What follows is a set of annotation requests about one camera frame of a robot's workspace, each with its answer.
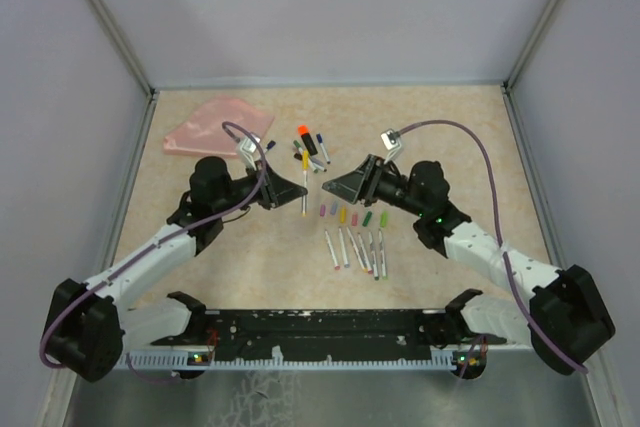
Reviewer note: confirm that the orange white marker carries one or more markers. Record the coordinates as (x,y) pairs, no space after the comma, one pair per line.
(304,205)

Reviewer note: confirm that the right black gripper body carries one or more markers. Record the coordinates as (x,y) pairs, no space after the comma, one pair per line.
(368,188)

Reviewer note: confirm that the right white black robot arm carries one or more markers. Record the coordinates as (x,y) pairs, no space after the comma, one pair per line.
(560,313)

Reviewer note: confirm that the pink capped marker pen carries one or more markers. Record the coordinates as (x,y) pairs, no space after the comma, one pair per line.
(336,264)

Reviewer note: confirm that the white slotted cable duct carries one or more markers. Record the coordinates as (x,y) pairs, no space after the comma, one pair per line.
(186,361)

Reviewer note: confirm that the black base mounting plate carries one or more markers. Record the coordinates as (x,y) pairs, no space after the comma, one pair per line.
(318,335)

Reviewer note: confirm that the yellow capped marker pen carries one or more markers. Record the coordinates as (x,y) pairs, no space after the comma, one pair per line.
(356,250)

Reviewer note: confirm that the pink plastic bag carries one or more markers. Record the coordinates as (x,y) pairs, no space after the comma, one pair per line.
(202,134)

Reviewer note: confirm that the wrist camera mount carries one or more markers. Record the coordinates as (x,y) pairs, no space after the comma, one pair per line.
(393,144)
(246,148)

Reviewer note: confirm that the dark green capped marker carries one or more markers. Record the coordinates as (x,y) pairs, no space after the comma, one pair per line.
(373,256)

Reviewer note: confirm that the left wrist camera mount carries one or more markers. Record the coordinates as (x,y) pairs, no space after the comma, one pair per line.
(246,148)

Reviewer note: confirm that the lavender marker pen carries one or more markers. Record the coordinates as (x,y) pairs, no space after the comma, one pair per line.
(343,250)

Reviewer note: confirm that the light green capped marker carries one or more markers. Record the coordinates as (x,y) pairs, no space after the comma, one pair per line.
(382,250)

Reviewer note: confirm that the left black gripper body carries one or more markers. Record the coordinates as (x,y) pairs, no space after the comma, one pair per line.
(267,195)

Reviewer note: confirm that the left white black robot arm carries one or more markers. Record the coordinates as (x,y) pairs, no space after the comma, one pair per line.
(92,324)

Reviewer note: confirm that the orange capped black highlighter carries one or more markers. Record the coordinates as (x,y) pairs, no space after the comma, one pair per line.
(307,140)

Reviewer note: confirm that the aluminium frame rail left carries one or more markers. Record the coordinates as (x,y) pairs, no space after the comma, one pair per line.
(117,37)

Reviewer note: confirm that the magenta capped marker pen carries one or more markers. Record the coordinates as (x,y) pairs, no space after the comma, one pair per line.
(364,254)

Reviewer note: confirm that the aluminium frame rail right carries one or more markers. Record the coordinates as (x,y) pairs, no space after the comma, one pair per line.
(542,25)

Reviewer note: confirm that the aluminium frame rail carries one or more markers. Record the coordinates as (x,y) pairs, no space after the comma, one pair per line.
(117,37)
(542,25)

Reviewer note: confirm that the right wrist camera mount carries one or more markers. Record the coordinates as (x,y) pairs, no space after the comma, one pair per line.
(393,144)

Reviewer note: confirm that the dark green pen cap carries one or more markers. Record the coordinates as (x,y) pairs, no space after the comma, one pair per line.
(367,219)

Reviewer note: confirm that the blue capped marker pen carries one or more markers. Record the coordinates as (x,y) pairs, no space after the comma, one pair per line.
(323,148)

